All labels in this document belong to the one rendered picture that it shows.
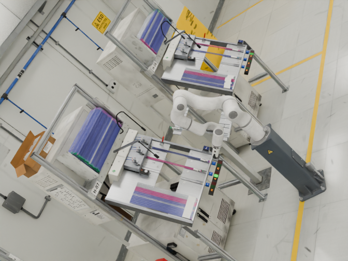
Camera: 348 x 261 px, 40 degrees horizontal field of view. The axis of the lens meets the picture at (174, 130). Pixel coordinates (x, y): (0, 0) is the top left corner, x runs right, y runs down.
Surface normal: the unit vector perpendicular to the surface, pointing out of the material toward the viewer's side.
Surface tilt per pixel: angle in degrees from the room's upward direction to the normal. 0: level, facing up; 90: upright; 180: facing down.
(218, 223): 90
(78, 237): 90
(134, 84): 90
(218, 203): 90
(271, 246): 0
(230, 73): 44
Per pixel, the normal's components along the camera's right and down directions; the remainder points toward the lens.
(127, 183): 0.03, -0.63
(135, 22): 0.66, -0.31
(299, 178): -0.15, 0.67
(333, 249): -0.69, -0.60
